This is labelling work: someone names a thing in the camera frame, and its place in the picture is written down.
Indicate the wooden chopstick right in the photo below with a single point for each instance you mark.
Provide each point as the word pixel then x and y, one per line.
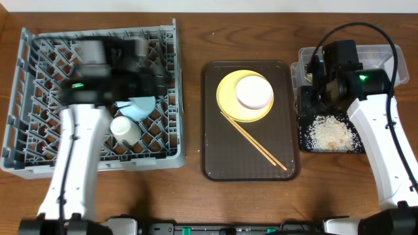
pixel 258 143

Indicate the light blue small plate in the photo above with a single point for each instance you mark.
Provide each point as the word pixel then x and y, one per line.
pixel 137 108

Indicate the black rectangular waste tray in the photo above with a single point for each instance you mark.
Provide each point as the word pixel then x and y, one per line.
pixel 305 121

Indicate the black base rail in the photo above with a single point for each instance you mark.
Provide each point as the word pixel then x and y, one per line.
pixel 228 229

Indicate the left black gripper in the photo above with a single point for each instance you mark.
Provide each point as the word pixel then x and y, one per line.
pixel 157 78

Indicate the grey plastic dishwasher rack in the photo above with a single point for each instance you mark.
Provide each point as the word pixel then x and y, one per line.
pixel 32 127

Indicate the dark brown serving tray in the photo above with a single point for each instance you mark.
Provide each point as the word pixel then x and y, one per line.
pixel 229 156

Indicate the pink white bowl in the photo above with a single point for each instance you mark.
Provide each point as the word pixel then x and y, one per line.
pixel 254 92

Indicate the yellow round plate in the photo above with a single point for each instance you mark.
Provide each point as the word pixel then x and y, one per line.
pixel 229 105

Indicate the green snack wrapper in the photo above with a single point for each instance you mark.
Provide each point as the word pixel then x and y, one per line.
pixel 309 78

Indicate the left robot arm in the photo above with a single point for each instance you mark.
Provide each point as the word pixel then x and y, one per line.
pixel 69 205

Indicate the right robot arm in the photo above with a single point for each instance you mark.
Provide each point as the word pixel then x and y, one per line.
pixel 373 112

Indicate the wooden chopstick left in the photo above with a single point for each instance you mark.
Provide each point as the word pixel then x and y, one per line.
pixel 247 137

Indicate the pale green plastic cup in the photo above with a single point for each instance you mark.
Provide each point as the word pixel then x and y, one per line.
pixel 125 130

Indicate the clear plastic waste bin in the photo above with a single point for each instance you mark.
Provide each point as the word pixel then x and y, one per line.
pixel 378 56

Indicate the wooden chopstick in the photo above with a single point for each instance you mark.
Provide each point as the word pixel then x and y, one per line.
pixel 258 143
pixel 247 137

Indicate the spilled rice pile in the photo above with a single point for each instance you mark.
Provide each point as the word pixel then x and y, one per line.
pixel 329 134

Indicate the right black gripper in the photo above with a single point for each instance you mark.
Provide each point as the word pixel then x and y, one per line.
pixel 305 106

